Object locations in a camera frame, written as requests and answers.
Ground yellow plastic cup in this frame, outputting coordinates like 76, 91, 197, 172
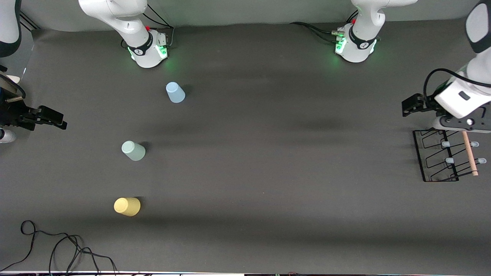
114, 197, 141, 217

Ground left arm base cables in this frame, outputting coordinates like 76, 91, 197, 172
290, 11, 359, 43

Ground beige furniture piece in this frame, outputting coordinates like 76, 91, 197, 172
0, 74, 20, 94

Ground black wire cup holder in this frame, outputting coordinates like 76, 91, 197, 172
413, 130, 487, 182

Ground pale green plastic cup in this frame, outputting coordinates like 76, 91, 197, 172
122, 141, 146, 161

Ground light blue plastic cup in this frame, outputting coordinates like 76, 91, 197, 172
166, 82, 186, 104

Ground thin black loose cable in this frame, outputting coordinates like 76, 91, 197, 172
0, 220, 117, 274

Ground dark grey table mat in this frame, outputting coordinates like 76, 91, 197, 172
0, 17, 491, 273

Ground dark metal frame bar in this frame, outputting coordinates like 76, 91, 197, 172
19, 11, 39, 30

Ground left arm black wrist cable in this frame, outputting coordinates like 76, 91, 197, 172
423, 68, 491, 112

